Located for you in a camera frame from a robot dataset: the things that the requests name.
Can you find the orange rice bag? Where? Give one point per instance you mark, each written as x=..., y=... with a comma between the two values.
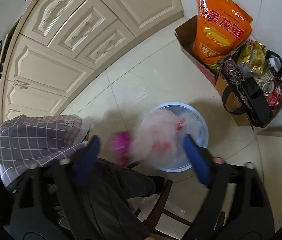
x=221, y=27

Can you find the gold foil bag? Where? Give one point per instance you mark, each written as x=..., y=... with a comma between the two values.
x=252, y=58

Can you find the white plastic bag with pink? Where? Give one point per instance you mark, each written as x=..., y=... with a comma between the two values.
x=154, y=139

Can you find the grey checked tablecloth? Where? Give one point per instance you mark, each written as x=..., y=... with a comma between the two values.
x=26, y=140

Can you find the magenta foil wrapper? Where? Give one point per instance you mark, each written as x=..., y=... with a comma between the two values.
x=120, y=145

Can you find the wooden chair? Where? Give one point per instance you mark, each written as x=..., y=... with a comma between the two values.
x=171, y=213

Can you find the blue trash bin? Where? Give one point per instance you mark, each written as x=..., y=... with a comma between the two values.
x=195, y=125

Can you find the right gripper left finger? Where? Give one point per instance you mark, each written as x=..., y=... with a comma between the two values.
x=48, y=202

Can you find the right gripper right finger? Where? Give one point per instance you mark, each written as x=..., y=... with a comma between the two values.
x=250, y=215

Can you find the black patterned tote bag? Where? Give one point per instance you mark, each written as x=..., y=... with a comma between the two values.
x=253, y=103

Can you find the lower kitchen cabinets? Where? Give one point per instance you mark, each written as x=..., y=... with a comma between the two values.
x=60, y=46

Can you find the cardboard box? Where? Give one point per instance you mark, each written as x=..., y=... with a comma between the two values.
x=186, y=34

